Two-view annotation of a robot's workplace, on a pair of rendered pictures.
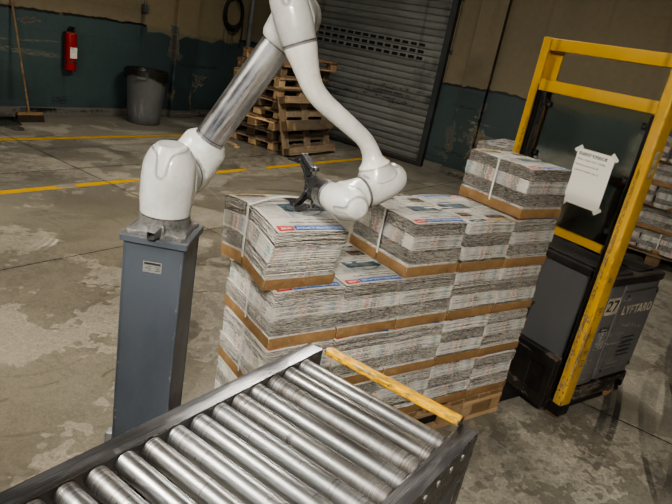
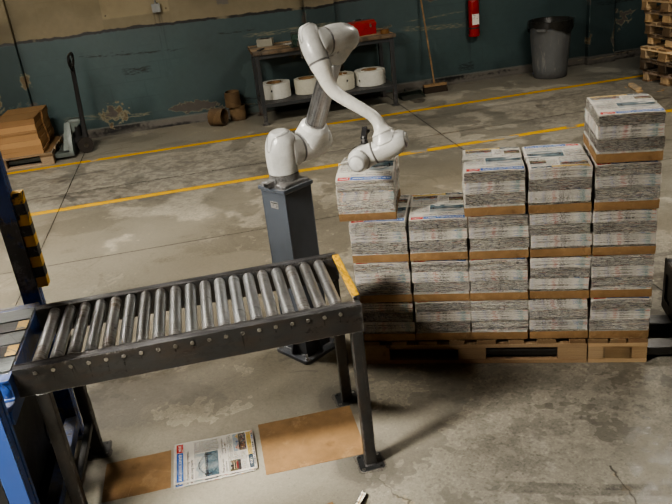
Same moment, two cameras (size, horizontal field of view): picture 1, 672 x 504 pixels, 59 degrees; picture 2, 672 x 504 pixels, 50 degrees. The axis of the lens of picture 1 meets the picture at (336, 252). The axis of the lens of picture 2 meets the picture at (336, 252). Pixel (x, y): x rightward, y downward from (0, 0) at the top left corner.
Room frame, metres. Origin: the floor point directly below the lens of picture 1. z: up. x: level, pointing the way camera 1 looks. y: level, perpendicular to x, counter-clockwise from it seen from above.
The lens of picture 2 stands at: (-0.47, -2.30, 2.16)
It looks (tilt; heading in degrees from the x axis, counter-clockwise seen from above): 24 degrees down; 49
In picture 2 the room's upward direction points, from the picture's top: 7 degrees counter-clockwise
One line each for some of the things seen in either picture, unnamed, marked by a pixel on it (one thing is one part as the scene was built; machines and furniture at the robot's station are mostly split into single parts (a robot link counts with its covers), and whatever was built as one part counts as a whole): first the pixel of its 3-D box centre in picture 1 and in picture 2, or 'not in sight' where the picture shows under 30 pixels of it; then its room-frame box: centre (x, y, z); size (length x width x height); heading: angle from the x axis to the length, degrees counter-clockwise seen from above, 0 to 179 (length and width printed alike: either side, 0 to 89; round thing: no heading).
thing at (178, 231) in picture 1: (162, 222); (281, 178); (1.72, 0.54, 1.03); 0.22 x 0.18 x 0.06; 2
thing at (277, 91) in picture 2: not in sight; (323, 68); (5.90, 4.79, 0.55); 1.80 x 0.70 x 1.09; 147
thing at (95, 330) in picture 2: not in sight; (96, 328); (0.52, 0.37, 0.77); 0.47 x 0.05 x 0.05; 57
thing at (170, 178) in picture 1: (169, 177); (282, 150); (1.75, 0.55, 1.17); 0.18 x 0.16 x 0.22; 0
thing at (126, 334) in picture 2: not in sight; (128, 322); (0.63, 0.30, 0.77); 0.47 x 0.05 x 0.05; 57
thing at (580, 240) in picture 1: (558, 231); not in sight; (3.04, -1.13, 0.92); 0.57 x 0.01 x 0.05; 37
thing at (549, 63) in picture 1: (508, 202); not in sight; (3.27, -0.90, 0.97); 0.09 x 0.09 x 1.75; 37
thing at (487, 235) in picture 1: (456, 231); (554, 177); (2.57, -0.51, 0.95); 0.38 x 0.29 x 0.23; 38
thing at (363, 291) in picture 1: (358, 347); (469, 277); (2.31, -0.18, 0.42); 1.17 x 0.39 x 0.83; 127
